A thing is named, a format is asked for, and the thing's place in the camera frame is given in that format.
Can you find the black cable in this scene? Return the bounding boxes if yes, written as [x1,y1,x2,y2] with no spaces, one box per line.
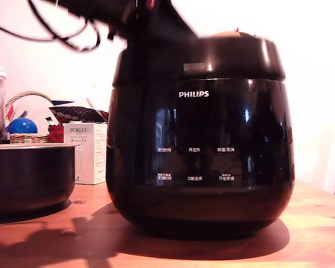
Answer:
[27,0,102,52]
[0,21,90,42]

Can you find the white Porlex box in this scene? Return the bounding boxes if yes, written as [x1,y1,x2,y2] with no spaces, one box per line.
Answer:
[63,123,108,185]

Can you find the red dotted patterned bag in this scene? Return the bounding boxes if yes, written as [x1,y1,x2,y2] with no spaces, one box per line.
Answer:
[49,99,109,125]

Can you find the black Philips rice cooker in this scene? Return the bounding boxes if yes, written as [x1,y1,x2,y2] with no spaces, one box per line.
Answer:
[106,78,295,238]

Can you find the white cloth in basket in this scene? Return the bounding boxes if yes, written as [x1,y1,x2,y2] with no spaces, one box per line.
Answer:
[7,96,59,135]

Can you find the rice cooker inner pot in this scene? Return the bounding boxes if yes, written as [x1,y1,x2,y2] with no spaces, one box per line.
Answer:
[0,143,76,213]

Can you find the wicker basket with handle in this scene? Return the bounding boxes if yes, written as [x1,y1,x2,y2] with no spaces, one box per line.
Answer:
[5,90,56,145]

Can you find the blue ball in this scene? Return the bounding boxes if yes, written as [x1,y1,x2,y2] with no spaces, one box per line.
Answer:
[7,117,39,135]

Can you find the black rice cooker lid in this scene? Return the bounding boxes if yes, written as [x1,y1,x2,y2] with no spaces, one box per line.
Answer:
[111,35,286,84]

